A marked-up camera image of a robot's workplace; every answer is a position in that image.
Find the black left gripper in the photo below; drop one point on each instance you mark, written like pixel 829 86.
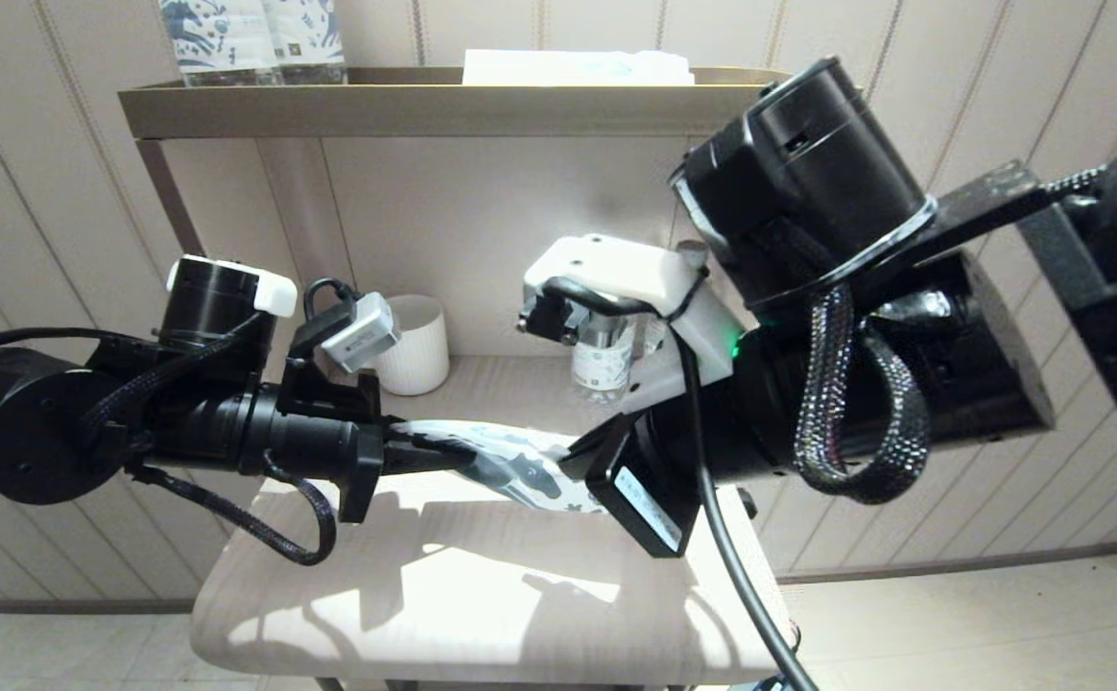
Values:
pixel 362 475

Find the small black knob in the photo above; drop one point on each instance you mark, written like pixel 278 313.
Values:
pixel 747 502

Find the white ribbed mug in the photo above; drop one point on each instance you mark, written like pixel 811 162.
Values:
pixel 419 347

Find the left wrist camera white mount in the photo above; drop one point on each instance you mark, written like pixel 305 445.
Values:
pixel 362 336

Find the patterned bags on top shelf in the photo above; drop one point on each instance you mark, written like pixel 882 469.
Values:
pixel 221 40

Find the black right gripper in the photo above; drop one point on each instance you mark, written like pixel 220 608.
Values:
pixel 654 499

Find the beige wooden shelf cabinet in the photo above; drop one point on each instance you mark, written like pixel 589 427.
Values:
pixel 424 192

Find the white blue horse print bag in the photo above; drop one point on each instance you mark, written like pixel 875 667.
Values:
pixel 520 470

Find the flat white blue packet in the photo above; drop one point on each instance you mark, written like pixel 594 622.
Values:
pixel 568 69

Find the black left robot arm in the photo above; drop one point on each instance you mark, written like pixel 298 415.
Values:
pixel 40 432

